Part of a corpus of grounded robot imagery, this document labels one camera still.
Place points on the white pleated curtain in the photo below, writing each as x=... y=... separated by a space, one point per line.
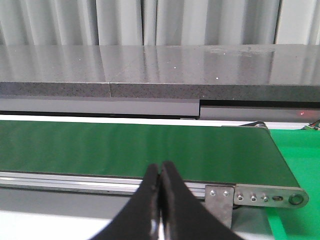
x=159 y=22

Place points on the green conveyor belt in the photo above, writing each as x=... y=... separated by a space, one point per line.
x=225 y=154

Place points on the aluminium conveyor frame rail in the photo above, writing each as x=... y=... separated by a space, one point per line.
x=242 y=194

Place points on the metal conveyor mounting bracket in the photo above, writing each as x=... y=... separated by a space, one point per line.
x=219 y=201

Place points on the grey panel under counter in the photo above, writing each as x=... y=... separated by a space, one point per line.
x=229 y=110

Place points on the grey stone counter slab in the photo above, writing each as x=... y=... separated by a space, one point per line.
x=281 y=73

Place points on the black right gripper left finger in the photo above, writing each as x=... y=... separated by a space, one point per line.
x=139 y=219

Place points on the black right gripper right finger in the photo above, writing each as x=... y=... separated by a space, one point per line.
x=183 y=216

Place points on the bright green mat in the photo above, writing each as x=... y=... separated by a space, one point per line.
x=301 y=150

